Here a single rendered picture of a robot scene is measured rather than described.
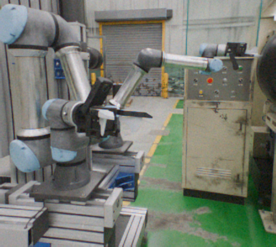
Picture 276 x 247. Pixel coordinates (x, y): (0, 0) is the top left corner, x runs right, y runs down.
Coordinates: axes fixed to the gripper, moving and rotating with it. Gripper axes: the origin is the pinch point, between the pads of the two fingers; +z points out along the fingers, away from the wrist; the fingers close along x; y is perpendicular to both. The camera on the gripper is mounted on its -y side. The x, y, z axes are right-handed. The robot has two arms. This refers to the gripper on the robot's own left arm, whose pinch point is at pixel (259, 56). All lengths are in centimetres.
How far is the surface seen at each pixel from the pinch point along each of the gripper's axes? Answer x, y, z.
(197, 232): 2, -127, -20
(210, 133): 49, -65, -19
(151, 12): 835, 176, -285
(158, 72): 880, -53, -240
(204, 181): 48, -109, -18
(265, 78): -8.9, -12.3, 4.0
